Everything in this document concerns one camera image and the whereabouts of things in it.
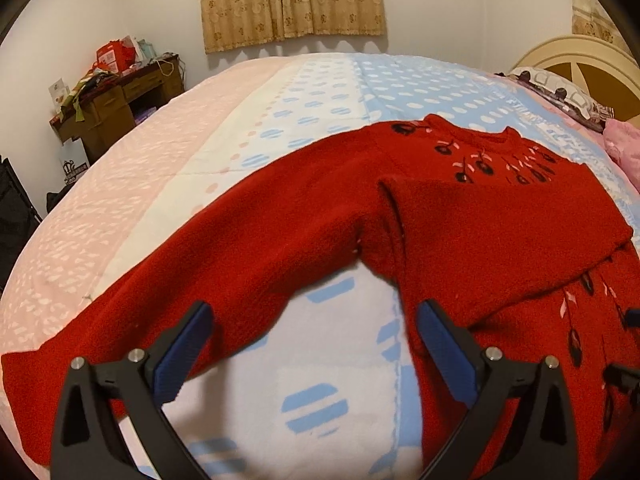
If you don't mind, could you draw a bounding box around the black bag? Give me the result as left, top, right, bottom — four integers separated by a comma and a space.
0, 156, 44, 263

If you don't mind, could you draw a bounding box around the brown wooden desk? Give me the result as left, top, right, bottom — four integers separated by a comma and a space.
49, 55, 186, 163

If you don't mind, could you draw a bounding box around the pink cloth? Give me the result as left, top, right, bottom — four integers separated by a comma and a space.
602, 118, 640, 185

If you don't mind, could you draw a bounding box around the beige floral curtain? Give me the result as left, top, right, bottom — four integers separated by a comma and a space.
199, 0, 389, 55
570, 0, 627, 47

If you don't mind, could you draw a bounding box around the white paper bag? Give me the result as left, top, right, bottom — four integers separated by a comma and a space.
120, 35, 157, 67

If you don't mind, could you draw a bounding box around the white printed bag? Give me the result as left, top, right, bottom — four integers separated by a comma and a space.
57, 141, 92, 183

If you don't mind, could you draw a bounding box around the cream wooden headboard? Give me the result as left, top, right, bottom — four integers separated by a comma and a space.
509, 35, 640, 127

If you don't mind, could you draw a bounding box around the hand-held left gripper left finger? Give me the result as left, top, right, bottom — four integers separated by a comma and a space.
50, 301, 216, 480

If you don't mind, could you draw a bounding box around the polka-dot bed blanket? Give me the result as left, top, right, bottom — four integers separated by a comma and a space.
0, 52, 640, 480

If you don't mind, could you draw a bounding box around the red gift box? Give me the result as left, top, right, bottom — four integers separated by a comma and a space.
95, 40, 137, 75

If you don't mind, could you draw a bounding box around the white card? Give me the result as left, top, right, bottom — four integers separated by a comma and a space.
48, 77, 69, 112

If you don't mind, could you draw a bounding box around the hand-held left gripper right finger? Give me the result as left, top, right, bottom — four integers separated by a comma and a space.
417, 299, 581, 480

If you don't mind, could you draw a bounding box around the red knitted sweater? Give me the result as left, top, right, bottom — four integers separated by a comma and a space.
0, 114, 640, 480

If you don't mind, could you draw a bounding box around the patterned white pillow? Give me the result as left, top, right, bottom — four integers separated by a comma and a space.
506, 66, 615, 133

